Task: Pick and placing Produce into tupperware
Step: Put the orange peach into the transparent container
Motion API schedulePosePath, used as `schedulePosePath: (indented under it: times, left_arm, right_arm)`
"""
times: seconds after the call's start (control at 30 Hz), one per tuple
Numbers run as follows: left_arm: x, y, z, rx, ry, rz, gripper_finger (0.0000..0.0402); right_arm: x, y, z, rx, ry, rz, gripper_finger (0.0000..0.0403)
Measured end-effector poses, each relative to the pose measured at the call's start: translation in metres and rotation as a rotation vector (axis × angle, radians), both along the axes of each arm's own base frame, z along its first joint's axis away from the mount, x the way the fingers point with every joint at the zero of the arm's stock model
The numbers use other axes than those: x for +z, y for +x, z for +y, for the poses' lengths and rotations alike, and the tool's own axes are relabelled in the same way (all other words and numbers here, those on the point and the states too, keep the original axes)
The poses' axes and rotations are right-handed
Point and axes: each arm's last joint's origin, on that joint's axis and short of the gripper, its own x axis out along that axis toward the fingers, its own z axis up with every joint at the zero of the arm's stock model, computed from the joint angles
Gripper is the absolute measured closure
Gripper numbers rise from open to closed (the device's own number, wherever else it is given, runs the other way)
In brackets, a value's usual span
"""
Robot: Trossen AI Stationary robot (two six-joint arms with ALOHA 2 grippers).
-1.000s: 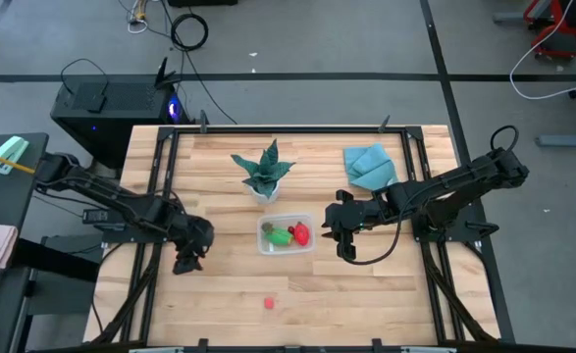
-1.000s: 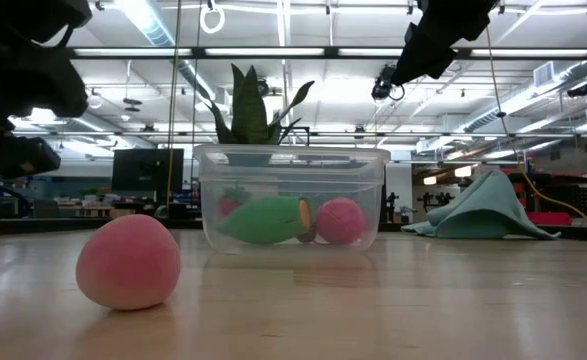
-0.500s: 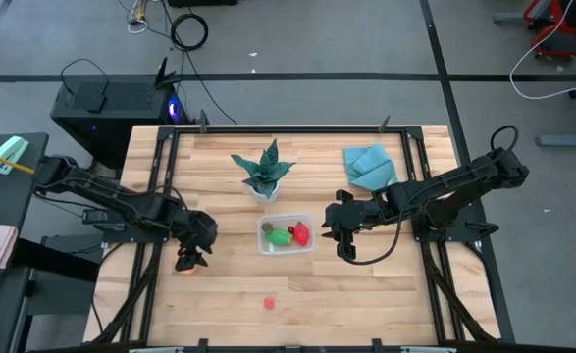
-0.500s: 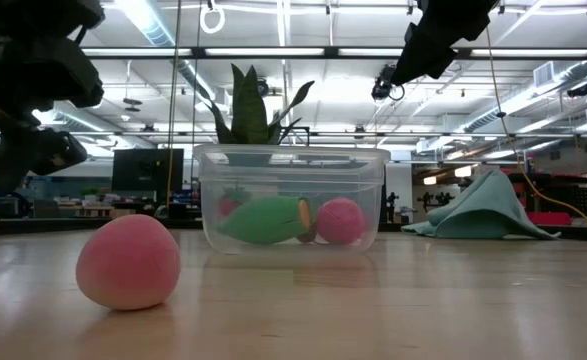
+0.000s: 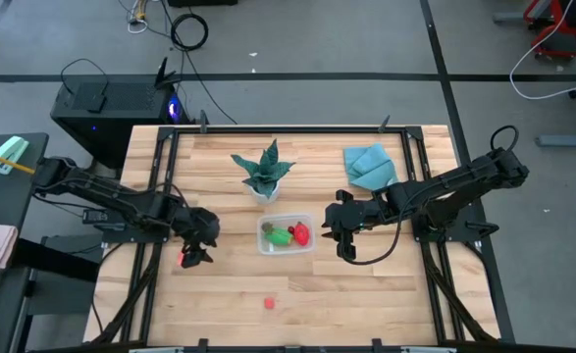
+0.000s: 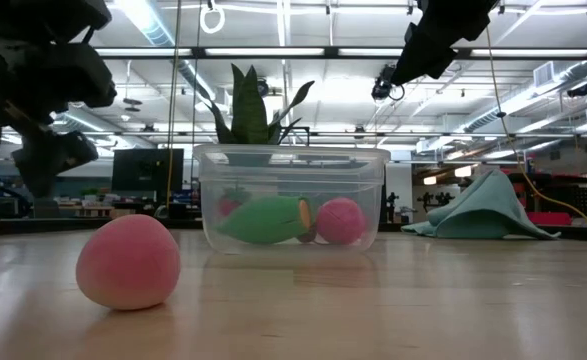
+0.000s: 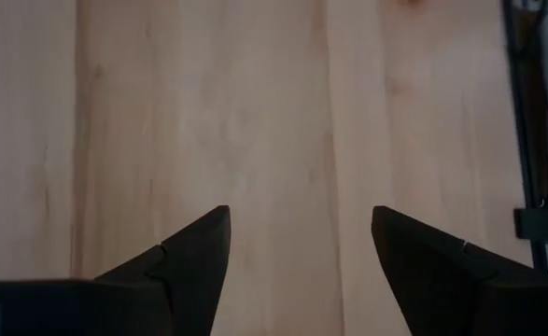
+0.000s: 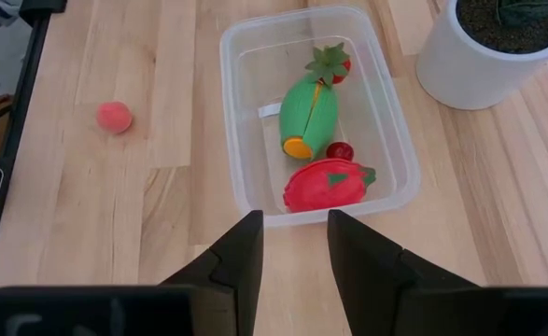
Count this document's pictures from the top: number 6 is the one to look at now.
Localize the teal cloth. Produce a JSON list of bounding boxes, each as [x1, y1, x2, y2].
[[400, 168, 563, 241]]

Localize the olive hanging cable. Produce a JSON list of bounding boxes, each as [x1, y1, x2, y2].
[[164, 0, 183, 210]]

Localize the clear plastic tupperware container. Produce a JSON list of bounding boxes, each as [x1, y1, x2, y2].
[[192, 143, 392, 254]]

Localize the black overhead frame beam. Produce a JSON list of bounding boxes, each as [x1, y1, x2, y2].
[[92, 46, 587, 59]]

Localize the black overhead camera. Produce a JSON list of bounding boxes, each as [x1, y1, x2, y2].
[[371, 63, 405, 102]]

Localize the yellow hanging cable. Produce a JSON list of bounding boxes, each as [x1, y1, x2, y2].
[[484, 25, 587, 227]]

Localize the black table frame rim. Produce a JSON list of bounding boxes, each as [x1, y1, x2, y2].
[[0, 216, 587, 245]]

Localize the white cable ring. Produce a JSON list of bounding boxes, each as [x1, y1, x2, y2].
[[199, 0, 227, 35]]

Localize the pink red toy fruit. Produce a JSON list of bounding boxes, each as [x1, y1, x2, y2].
[[315, 196, 368, 246]]

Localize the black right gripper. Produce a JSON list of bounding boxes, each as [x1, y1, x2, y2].
[[390, 0, 500, 86]]

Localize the red toy strawberry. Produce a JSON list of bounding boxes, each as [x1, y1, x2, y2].
[[216, 187, 252, 219]]

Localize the pink orange toy peach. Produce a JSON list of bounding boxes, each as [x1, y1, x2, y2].
[[75, 213, 182, 311]]

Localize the white round plant pot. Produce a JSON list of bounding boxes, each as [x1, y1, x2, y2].
[[224, 151, 276, 169]]

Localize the black monitor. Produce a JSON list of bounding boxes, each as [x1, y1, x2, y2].
[[111, 147, 186, 194]]

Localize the green snake plant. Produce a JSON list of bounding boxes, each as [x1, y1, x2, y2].
[[207, 63, 316, 146]]

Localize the green toy fruit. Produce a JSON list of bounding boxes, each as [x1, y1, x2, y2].
[[216, 194, 314, 245]]

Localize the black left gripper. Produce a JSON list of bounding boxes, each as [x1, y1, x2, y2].
[[11, 129, 100, 199]]

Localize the red storage bin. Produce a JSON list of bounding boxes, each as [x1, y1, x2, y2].
[[525, 211, 573, 226]]

